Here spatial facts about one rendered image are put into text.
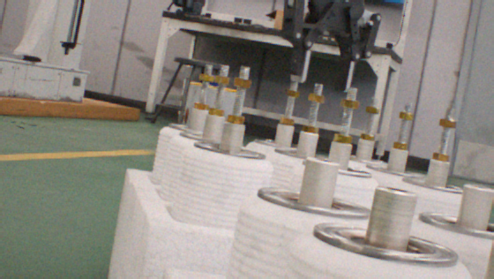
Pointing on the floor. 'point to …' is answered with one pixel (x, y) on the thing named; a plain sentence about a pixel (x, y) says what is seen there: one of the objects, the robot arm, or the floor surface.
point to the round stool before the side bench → (187, 86)
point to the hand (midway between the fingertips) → (321, 75)
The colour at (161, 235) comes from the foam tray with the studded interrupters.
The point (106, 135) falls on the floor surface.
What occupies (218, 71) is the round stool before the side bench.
